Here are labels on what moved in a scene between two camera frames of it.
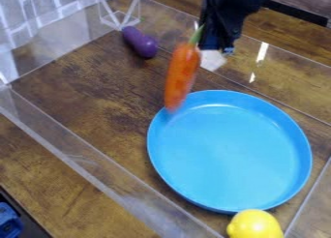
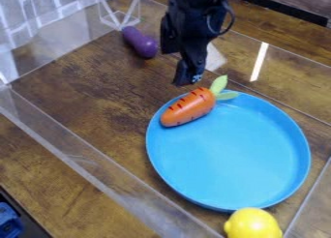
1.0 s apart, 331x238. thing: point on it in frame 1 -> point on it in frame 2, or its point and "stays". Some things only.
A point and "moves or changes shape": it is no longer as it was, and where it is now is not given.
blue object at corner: [12, 223] stays
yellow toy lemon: [254, 223] stays
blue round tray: [230, 151] stays
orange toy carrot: [183, 71] moves or changes shape
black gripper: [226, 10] -> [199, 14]
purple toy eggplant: [142, 43] stays
